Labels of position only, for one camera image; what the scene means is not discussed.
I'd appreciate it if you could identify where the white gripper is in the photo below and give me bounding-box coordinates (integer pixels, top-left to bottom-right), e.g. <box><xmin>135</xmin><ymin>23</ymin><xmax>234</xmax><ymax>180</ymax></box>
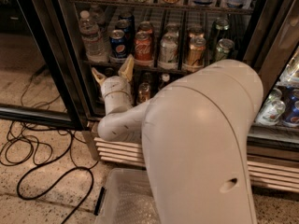
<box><xmin>92</xmin><ymin>54</ymin><xmax>135</xmax><ymax>115</ymax></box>

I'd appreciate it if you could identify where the blue pepsi can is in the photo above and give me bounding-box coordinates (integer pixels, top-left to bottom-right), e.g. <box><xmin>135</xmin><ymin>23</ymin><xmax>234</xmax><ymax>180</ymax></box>
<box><xmin>119</xmin><ymin>11</ymin><xmax>135</xmax><ymax>28</ymax></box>
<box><xmin>109</xmin><ymin>29</ymin><xmax>127</xmax><ymax>59</ymax></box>
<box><xmin>115</xmin><ymin>20</ymin><xmax>134</xmax><ymax>43</ymax></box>

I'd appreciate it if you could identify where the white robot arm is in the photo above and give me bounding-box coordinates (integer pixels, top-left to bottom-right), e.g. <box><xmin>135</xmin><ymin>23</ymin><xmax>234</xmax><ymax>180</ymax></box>
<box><xmin>98</xmin><ymin>60</ymin><xmax>263</xmax><ymax>224</ymax></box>

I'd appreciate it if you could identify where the front red coca-cola can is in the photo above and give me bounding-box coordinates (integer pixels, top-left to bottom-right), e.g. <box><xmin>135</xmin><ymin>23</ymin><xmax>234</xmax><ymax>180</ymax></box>
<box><xmin>134</xmin><ymin>31</ymin><xmax>152</xmax><ymax>61</ymax></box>

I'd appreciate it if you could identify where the red coca-cola can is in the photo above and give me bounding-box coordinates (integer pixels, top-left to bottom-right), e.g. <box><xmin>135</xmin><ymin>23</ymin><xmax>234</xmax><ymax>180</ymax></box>
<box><xmin>137</xmin><ymin>21</ymin><xmax>154</xmax><ymax>36</ymax></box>
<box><xmin>134</xmin><ymin>31</ymin><xmax>152</xmax><ymax>61</ymax></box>

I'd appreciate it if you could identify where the gold can bottom shelf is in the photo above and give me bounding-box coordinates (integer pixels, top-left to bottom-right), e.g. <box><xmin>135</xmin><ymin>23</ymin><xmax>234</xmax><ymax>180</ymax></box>
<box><xmin>136</xmin><ymin>82</ymin><xmax>151</xmax><ymax>105</ymax></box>

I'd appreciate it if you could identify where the rear red coca-cola can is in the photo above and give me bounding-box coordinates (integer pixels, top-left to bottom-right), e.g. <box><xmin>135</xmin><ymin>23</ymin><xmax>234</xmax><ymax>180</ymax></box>
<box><xmin>137</xmin><ymin>21</ymin><xmax>154</xmax><ymax>36</ymax></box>

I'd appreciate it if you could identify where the front silver diet soda can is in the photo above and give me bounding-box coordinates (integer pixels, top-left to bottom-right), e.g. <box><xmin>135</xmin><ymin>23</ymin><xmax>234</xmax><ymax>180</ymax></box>
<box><xmin>159</xmin><ymin>35</ymin><xmax>178</xmax><ymax>63</ymax></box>

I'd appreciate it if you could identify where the stainless steel fridge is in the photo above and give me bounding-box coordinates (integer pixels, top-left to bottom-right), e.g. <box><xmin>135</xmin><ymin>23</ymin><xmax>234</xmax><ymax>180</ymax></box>
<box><xmin>26</xmin><ymin>0</ymin><xmax>299</xmax><ymax>194</ymax></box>

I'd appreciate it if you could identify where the rear silver soda can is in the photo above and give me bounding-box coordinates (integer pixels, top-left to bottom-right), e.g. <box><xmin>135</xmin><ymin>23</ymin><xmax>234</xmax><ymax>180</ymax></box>
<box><xmin>164</xmin><ymin>22</ymin><xmax>180</xmax><ymax>38</ymax></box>

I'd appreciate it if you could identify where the front gold soda can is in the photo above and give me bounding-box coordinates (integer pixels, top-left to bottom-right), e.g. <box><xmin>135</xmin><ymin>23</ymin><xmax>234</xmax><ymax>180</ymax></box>
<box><xmin>186</xmin><ymin>36</ymin><xmax>206</xmax><ymax>67</ymax></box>

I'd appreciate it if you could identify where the gold soda can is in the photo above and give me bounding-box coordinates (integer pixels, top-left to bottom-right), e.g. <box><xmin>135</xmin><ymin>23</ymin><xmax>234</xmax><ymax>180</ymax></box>
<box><xmin>186</xmin><ymin>36</ymin><xmax>206</xmax><ymax>67</ymax></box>
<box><xmin>188</xmin><ymin>26</ymin><xmax>205</xmax><ymax>39</ymax></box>

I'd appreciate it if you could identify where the rear gold soda can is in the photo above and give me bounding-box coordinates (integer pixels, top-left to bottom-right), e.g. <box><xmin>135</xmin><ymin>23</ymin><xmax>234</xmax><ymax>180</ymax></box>
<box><xmin>188</xmin><ymin>26</ymin><xmax>205</xmax><ymax>39</ymax></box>

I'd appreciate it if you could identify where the open glass fridge door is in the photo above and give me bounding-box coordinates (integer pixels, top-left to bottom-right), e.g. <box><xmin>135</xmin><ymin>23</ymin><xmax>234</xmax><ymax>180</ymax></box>
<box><xmin>0</xmin><ymin>0</ymin><xmax>87</xmax><ymax>130</ymax></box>

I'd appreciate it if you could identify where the front green soda can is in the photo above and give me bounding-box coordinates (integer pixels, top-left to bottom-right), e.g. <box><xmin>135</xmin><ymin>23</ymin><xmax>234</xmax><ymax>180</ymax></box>
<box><xmin>214</xmin><ymin>38</ymin><xmax>235</xmax><ymax>62</ymax></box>

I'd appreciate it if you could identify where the green soda can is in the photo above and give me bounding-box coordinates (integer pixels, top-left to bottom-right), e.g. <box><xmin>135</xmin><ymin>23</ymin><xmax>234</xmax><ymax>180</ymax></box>
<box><xmin>214</xmin><ymin>38</ymin><xmax>235</xmax><ymax>62</ymax></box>
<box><xmin>208</xmin><ymin>18</ymin><xmax>230</xmax><ymax>50</ymax></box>

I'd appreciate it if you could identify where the rear green soda can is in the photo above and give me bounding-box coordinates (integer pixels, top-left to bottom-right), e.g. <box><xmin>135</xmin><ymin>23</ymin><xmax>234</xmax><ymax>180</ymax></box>
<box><xmin>208</xmin><ymin>18</ymin><xmax>230</xmax><ymax>50</ymax></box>

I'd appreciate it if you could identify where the white can right compartment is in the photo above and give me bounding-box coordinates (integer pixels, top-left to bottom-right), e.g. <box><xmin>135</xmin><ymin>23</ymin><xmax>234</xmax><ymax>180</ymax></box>
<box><xmin>255</xmin><ymin>88</ymin><xmax>286</xmax><ymax>126</ymax></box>

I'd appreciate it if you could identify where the blue pepsi can right compartment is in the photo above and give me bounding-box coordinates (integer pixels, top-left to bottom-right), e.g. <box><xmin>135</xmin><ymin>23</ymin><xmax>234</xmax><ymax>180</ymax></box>
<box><xmin>282</xmin><ymin>89</ymin><xmax>299</xmax><ymax>128</ymax></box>

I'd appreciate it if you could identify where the front clear water bottle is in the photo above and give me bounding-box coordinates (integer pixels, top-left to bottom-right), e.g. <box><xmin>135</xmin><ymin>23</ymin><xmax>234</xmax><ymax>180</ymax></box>
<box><xmin>79</xmin><ymin>10</ymin><xmax>107</xmax><ymax>63</ymax></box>

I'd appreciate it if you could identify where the clear water bottle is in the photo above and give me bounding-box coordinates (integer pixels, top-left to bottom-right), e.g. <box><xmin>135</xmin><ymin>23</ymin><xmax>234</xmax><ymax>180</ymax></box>
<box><xmin>90</xmin><ymin>4</ymin><xmax>106</xmax><ymax>32</ymax></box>
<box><xmin>79</xmin><ymin>10</ymin><xmax>107</xmax><ymax>63</ymax></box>

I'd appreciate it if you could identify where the right brown tea bottle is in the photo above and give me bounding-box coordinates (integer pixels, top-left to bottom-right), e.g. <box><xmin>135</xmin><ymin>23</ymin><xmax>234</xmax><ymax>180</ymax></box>
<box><xmin>158</xmin><ymin>73</ymin><xmax>170</xmax><ymax>91</ymax></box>

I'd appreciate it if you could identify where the rear clear water bottle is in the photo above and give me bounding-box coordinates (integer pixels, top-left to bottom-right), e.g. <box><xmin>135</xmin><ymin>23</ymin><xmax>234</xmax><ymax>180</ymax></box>
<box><xmin>90</xmin><ymin>4</ymin><xmax>106</xmax><ymax>32</ymax></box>

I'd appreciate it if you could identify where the clear plastic storage bin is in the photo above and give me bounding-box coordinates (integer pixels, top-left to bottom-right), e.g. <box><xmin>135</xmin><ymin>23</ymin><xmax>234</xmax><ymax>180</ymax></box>
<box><xmin>94</xmin><ymin>168</ymin><xmax>161</xmax><ymax>224</ymax></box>

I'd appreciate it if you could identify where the bubble wrap sheet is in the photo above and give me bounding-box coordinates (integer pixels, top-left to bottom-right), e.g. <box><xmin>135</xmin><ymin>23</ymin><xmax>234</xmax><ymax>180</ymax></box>
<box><xmin>113</xmin><ymin>182</ymin><xmax>161</xmax><ymax>224</ymax></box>

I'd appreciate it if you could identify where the black cable on floor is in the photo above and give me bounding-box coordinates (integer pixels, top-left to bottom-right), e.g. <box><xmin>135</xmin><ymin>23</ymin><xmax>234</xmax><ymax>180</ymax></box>
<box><xmin>0</xmin><ymin>63</ymin><xmax>99</xmax><ymax>224</ymax></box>

